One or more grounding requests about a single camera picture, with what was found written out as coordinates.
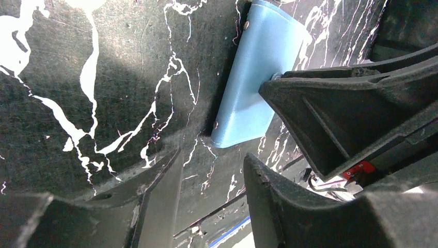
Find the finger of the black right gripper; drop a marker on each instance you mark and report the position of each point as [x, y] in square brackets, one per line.
[338, 122]
[372, 68]

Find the blue leather card holder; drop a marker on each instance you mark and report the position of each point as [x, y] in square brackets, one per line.
[268, 47]

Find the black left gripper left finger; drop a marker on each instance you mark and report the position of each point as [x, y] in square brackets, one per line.
[140, 212]

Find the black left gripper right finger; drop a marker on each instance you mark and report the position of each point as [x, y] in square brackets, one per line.
[284, 214]

